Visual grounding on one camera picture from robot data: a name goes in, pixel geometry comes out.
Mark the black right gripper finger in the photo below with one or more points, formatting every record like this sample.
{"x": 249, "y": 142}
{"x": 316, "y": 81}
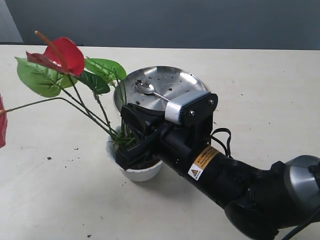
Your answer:
{"x": 142, "y": 120}

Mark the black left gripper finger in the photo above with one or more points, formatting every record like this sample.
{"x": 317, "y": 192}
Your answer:
{"x": 127, "y": 157}

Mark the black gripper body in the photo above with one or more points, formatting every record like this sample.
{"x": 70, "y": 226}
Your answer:
{"x": 188, "y": 151}

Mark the metal spoon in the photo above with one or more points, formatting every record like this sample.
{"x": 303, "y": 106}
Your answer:
{"x": 148, "y": 89}

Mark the artificial red anthurium plant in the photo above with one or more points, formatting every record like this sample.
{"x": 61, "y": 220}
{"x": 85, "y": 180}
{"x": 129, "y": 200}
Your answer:
{"x": 54, "y": 73}

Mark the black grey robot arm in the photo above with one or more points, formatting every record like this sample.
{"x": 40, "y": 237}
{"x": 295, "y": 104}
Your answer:
{"x": 257, "y": 202}

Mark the white plastic flower pot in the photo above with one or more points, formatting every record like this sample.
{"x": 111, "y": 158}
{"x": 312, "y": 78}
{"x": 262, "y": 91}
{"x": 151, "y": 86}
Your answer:
{"x": 141, "y": 174}

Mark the dark soil in pot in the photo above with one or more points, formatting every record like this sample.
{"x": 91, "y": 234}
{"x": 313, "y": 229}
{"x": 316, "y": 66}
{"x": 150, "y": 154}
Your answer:
{"x": 145, "y": 162}

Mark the round steel plate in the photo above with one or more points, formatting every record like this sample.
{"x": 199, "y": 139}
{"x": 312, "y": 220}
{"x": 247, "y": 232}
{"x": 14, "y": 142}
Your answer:
{"x": 167, "y": 81}

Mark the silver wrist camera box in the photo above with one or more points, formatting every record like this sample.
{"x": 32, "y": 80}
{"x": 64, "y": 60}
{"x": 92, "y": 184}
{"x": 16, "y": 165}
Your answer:
{"x": 189, "y": 117}

